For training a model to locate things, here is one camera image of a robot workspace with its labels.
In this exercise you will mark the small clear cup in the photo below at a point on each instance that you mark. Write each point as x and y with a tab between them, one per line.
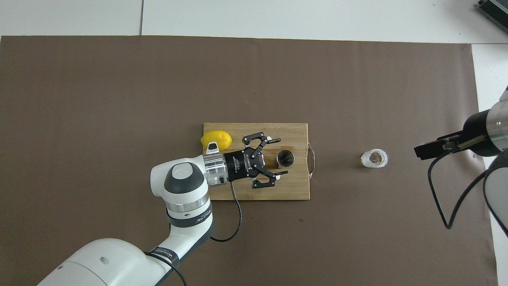
365	159

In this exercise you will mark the steel double jigger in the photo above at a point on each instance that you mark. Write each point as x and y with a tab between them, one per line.
285	159

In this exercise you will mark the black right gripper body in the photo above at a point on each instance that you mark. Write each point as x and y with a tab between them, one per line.
478	131

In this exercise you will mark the brown paper table mat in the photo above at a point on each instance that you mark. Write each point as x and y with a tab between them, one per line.
119	119

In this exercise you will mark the wooden cutting board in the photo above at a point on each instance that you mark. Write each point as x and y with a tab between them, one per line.
293	186

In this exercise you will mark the grey ribbed metal device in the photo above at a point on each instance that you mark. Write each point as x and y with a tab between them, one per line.
496	12

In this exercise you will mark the yellow lemon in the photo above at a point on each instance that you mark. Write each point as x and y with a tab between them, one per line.
216	137

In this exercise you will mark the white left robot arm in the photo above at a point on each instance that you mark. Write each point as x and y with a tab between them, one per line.
182	186

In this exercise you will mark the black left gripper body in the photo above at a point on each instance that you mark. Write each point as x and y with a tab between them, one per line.
242	165

